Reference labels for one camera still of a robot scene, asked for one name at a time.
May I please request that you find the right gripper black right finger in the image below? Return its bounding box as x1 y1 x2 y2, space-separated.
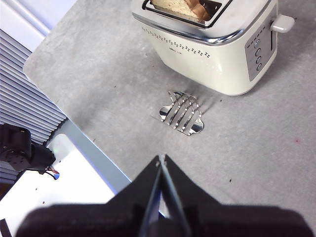
161 154 312 237

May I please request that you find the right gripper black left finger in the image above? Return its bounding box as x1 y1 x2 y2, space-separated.
15 155 163 237

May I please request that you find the brown bread slice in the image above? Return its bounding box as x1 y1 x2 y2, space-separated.
151 0 212 24

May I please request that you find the shiny steel toast rack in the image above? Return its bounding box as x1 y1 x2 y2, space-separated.
158 90 205 137

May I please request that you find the cream two-slot toaster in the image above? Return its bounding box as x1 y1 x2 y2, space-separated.
131 0 296 96

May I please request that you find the grey toaster lever knob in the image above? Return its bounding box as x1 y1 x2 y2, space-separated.
270 14 296 34

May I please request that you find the grey ribbed shutter panel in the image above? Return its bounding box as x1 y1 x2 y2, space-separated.
0 29 68 145

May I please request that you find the thin arm wire bundle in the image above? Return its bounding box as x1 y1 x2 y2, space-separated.
43 166 60 180

